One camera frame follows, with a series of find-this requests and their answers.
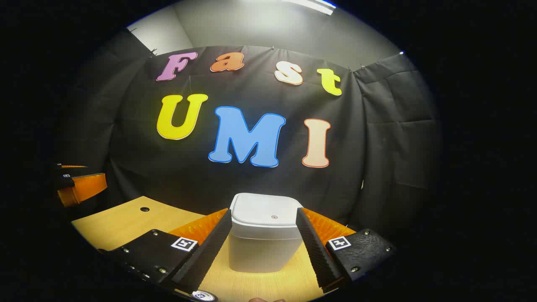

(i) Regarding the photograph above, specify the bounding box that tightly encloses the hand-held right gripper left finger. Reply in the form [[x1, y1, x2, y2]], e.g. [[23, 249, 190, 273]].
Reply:
[[99, 208, 232, 295]]

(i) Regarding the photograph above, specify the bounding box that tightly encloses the long ceiling light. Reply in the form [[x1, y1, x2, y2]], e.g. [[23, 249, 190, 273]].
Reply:
[[281, 0, 337, 16]]

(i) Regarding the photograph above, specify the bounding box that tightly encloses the wooden desktop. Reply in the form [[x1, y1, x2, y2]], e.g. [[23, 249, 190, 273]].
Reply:
[[71, 196, 336, 302]]

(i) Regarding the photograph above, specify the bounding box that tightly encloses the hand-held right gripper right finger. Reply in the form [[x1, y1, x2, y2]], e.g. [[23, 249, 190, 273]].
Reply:
[[296, 207, 397, 294]]

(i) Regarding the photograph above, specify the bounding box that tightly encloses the black backdrop cloth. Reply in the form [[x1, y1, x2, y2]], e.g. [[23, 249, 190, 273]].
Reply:
[[55, 27, 443, 235]]

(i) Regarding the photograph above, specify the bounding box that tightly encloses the white desktop garbage bin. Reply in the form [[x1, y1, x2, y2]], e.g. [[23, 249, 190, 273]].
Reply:
[[228, 193, 305, 274]]

